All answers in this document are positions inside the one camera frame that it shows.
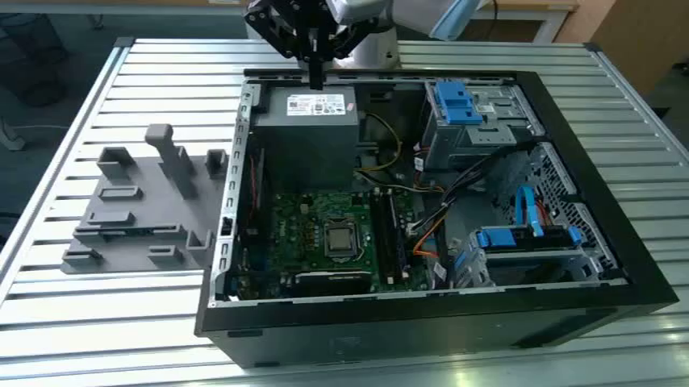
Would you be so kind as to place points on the white table leg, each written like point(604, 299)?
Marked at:
point(14, 139)

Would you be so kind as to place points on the metal optical drive cage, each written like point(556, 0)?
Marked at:
point(485, 137)

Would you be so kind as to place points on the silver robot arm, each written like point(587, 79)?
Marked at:
point(377, 48)

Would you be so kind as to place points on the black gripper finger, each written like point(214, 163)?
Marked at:
point(274, 28)
point(350, 40)

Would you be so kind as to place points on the wooden cabinet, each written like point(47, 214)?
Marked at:
point(629, 48)

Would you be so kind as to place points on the grey parts rack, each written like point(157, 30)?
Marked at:
point(151, 217)

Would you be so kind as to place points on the metal disk bay cage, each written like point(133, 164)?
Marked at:
point(539, 256)

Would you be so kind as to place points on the grey power supply unit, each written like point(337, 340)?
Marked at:
point(301, 153)

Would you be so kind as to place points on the green motherboard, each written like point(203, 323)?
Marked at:
point(293, 225)

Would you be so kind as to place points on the black chair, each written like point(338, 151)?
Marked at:
point(32, 68)

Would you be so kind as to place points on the black RAM slot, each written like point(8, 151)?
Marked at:
point(380, 234)

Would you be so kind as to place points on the hard disk in blue carrier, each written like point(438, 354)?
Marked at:
point(498, 237)

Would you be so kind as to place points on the silver CPU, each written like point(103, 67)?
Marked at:
point(340, 238)

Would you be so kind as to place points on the black graphics card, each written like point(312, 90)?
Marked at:
point(332, 282)

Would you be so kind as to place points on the black PC case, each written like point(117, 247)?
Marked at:
point(430, 322)

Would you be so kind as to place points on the blue plastic drive latch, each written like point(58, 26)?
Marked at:
point(457, 105)

